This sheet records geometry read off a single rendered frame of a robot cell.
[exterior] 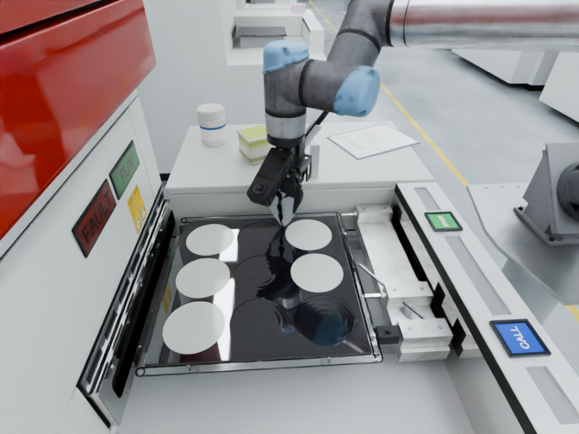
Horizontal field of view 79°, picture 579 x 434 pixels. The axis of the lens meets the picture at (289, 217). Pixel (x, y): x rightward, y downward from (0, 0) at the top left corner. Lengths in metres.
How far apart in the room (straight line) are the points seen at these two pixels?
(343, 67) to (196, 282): 0.45
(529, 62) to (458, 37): 4.67
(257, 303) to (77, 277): 0.28
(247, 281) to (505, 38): 0.54
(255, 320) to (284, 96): 0.38
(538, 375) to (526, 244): 0.49
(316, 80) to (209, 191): 0.38
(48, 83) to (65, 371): 0.31
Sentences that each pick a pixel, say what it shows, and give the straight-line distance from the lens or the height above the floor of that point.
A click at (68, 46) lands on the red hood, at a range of 0.44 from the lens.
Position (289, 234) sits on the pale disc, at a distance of 0.76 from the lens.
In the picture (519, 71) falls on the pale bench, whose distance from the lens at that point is 5.23.
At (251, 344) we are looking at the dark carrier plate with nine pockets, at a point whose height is 0.90.
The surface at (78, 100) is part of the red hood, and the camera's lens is 0.43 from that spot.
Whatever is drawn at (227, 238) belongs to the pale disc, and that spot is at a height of 0.90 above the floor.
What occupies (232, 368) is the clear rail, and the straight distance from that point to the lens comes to 0.57.
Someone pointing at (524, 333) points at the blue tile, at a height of 0.96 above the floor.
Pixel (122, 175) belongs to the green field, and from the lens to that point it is 0.63.
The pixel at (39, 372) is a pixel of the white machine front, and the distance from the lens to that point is 0.47.
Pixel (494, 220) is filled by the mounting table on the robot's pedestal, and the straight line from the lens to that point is 1.07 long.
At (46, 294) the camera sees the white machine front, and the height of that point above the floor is 1.10.
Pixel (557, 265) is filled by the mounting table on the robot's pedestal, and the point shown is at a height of 0.82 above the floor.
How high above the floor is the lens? 1.39
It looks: 38 degrees down
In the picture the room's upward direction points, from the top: straight up
